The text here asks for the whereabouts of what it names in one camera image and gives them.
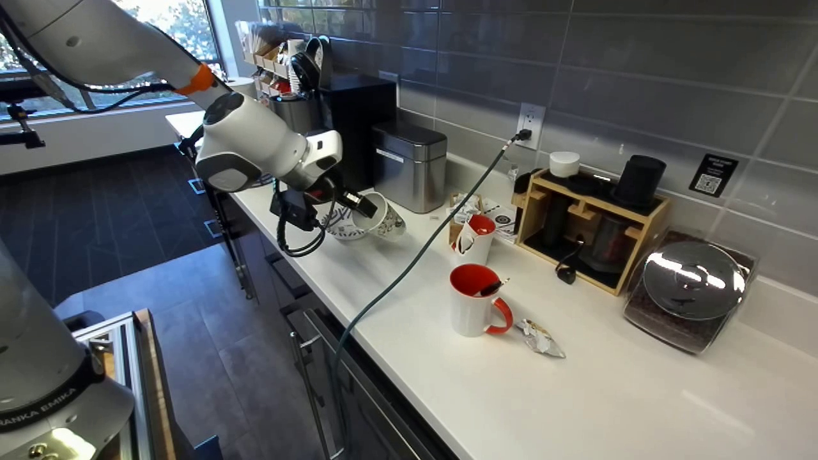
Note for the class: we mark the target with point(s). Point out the wooden countertop organizer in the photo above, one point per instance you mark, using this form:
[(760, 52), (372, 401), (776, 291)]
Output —
[(647, 232)]

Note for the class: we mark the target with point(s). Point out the appliance with metal lid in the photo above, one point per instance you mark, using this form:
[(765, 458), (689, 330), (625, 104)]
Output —
[(691, 283)]

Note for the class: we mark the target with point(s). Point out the white wall outlet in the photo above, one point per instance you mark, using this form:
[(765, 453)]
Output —
[(532, 119)]

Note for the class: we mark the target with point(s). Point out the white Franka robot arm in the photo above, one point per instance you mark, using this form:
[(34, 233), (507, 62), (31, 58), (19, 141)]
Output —
[(245, 141)]

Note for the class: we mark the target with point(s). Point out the black camera stand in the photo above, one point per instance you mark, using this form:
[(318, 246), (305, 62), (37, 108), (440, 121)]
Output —
[(20, 130)]

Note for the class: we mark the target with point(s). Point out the dark wood cabinet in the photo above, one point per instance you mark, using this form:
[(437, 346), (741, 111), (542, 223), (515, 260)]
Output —
[(359, 401)]

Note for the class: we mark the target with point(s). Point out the small white cup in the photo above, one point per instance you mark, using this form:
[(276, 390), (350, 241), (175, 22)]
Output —
[(564, 164)]

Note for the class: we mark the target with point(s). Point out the black canister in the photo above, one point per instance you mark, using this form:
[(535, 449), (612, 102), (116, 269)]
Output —
[(639, 181)]

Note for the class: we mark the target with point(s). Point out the red and white mug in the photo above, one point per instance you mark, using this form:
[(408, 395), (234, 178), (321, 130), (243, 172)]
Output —
[(469, 310), (475, 246)]

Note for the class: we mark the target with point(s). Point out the black Keurig coffee machine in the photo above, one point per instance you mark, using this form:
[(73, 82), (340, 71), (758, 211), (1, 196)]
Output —
[(367, 130)]

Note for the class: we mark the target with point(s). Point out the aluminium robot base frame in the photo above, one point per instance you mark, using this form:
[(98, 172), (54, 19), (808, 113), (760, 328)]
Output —
[(129, 366)]

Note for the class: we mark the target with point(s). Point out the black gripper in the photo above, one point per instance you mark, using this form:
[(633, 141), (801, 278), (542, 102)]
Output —
[(327, 185)]

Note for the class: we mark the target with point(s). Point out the crumpled clear wrapper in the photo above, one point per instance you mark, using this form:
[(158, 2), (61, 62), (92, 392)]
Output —
[(539, 339)]

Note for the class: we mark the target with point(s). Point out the snack rack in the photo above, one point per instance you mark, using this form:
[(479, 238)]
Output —
[(281, 65)]

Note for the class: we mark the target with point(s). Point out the black wall sign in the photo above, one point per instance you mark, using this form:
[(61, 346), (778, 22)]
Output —
[(713, 174)]

